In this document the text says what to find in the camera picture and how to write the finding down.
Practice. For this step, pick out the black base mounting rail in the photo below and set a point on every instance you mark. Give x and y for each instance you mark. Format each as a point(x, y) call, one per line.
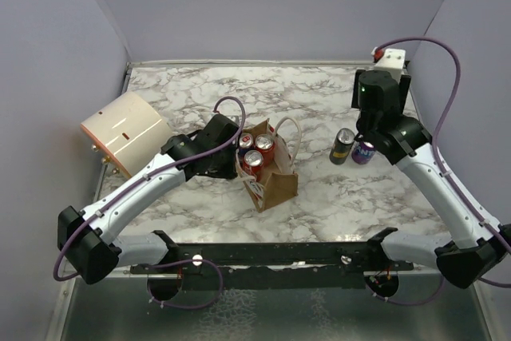
point(263, 266)

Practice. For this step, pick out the blue pepsi can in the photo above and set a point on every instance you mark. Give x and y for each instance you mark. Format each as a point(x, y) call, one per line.
point(245, 144)

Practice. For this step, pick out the purple fanta can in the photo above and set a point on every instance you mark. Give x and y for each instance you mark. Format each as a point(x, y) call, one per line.
point(363, 153)

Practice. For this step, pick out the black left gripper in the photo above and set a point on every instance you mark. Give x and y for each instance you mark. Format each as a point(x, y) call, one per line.
point(231, 172)

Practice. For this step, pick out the black schweppes can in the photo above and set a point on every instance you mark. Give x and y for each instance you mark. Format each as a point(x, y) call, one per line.
point(342, 146)

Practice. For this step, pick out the watermelon print canvas bag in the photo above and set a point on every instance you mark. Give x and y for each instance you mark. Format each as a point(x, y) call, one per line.
point(276, 180)

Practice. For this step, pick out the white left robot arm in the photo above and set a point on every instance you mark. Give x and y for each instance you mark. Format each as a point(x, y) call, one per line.
point(90, 238)

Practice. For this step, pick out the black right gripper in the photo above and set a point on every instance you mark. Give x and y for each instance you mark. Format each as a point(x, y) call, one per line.
point(402, 81)

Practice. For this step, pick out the cream cylindrical container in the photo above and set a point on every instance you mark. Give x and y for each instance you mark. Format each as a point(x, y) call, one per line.
point(128, 131)

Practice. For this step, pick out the red cola can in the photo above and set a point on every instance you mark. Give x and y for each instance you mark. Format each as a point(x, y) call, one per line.
point(265, 144)
point(253, 163)

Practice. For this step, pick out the red cola can front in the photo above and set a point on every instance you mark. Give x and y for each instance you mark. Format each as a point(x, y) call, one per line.
point(253, 163)

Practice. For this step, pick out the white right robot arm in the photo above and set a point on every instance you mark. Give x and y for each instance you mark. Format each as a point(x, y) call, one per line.
point(476, 241)

